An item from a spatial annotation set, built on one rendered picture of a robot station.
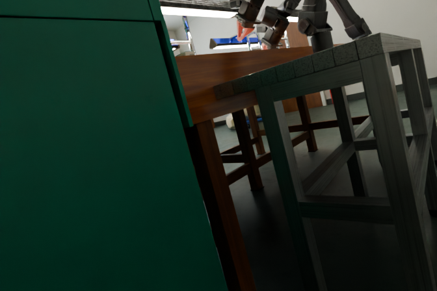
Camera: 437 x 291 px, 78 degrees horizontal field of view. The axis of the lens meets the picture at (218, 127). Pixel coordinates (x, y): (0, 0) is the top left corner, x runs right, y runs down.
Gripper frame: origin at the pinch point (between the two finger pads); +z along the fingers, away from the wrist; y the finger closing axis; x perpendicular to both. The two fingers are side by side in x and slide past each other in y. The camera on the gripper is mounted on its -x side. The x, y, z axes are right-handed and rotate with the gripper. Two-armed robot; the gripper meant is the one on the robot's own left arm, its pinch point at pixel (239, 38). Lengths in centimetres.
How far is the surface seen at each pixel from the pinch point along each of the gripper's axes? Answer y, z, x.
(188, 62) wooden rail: 43.1, -3.8, 17.9
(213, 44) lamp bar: -62, 42, -64
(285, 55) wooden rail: -7.9, -3.1, 18.4
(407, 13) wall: -483, -15, -45
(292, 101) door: -458, 227, -117
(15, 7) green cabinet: 79, -14, 12
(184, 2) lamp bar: 11.3, -2.3, -25.3
